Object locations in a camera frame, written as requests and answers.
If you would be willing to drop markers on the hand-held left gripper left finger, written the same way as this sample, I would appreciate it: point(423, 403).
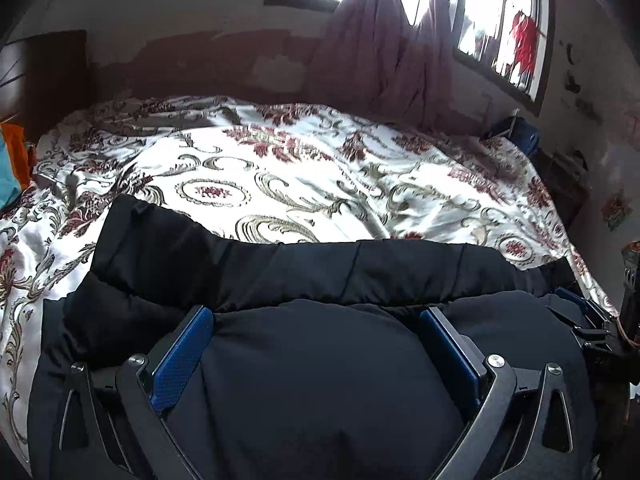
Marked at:
point(180, 360)

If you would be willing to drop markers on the large window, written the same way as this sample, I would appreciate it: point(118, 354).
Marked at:
point(500, 25)

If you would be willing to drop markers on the mauve curtain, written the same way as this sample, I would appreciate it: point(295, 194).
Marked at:
point(370, 50)

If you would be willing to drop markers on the dark blue bag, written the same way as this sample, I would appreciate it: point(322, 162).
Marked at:
point(522, 135)

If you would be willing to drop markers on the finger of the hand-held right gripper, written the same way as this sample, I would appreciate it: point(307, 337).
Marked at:
point(597, 346)
point(572, 296)

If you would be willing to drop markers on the red hanging cloth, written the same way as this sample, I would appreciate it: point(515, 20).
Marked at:
point(525, 40)

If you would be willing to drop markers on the brown wooden headboard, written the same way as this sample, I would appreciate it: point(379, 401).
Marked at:
point(55, 75)

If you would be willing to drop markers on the orange and teal clothes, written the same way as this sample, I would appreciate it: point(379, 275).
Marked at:
point(10, 160)

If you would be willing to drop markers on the colourful wall sticker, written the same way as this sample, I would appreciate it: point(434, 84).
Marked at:
point(616, 210)

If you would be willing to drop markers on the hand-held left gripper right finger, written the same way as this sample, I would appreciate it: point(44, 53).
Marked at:
point(450, 360)

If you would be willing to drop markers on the dark bedside cabinet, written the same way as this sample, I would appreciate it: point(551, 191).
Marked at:
point(562, 185)

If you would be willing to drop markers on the floral bed sheet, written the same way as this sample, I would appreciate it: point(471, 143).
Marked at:
point(300, 170)

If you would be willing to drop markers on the dark navy padded jacket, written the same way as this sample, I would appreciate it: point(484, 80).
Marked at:
point(325, 360)

